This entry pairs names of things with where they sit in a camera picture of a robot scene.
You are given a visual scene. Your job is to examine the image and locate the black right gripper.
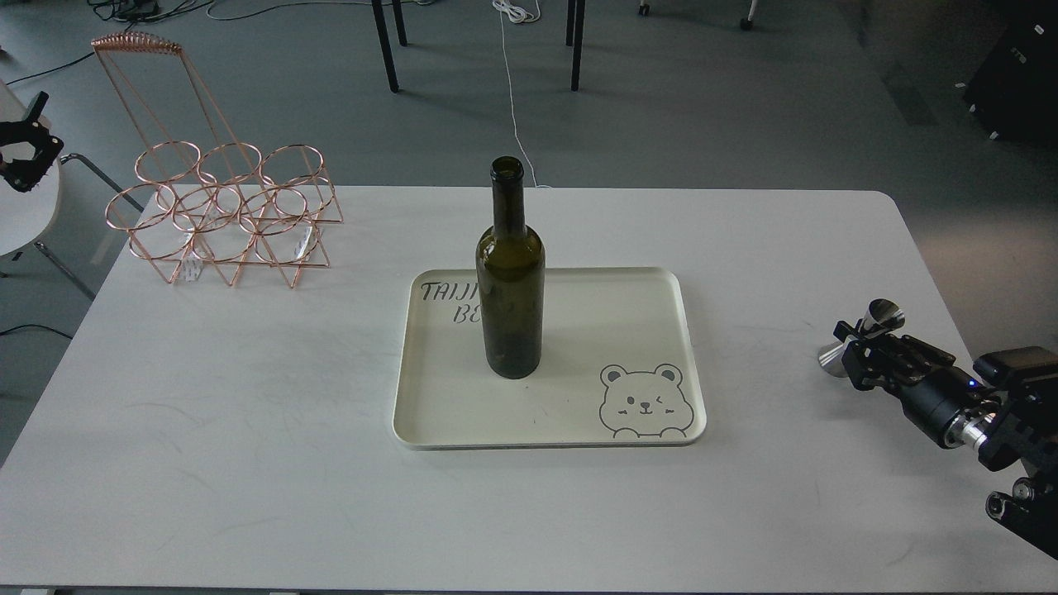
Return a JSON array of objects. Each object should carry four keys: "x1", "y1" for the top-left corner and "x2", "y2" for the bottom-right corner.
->
[{"x1": 832, "y1": 319, "x2": 995, "y2": 449}]

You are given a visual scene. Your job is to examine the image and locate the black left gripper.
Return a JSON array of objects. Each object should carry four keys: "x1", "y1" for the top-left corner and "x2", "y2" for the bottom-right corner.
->
[{"x1": 0, "y1": 92, "x2": 63, "y2": 193}]

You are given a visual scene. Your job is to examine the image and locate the steel double jigger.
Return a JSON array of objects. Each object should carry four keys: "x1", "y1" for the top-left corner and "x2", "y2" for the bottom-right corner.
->
[{"x1": 817, "y1": 298, "x2": 904, "y2": 378}]

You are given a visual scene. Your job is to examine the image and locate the dark green wine bottle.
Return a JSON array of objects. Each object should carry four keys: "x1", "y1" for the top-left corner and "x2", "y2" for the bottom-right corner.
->
[{"x1": 475, "y1": 157, "x2": 546, "y2": 378}]

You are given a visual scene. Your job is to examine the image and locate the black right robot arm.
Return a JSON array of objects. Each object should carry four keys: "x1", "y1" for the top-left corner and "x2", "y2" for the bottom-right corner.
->
[{"x1": 834, "y1": 321, "x2": 1057, "y2": 556}]

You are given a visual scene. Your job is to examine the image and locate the white chair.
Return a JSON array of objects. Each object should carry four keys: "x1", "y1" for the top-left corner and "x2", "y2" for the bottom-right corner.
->
[{"x1": 1, "y1": 83, "x2": 144, "y2": 300}]

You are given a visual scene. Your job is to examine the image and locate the cream bear serving tray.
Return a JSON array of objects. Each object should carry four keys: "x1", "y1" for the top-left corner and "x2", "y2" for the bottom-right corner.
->
[{"x1": 393, "y1": 267, "x2": 708, "y2": 450}]

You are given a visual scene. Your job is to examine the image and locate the black equipment box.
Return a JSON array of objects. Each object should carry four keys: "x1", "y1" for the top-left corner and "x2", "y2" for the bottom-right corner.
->
[{"x1": 964, "y1": 1, "x2": 1057, "y2": 142}]

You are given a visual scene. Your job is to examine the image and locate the black table legs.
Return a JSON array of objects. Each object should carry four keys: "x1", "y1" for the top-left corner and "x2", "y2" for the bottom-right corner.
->
[{"x1": 369, "y1": 0, "x2": 586, "y2": 93}]

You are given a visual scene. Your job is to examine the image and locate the copper wire bottle rack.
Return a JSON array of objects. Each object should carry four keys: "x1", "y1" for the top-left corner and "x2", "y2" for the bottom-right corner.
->
[{"x1": 91, "y1": 31, "x2": 345, "y2": 288}]

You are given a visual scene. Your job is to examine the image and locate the white floor cable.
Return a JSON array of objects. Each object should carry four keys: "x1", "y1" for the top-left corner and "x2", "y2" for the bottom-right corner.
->
[{"x1": 492, "y1": 0, "x2": 553, "y2": 190}]

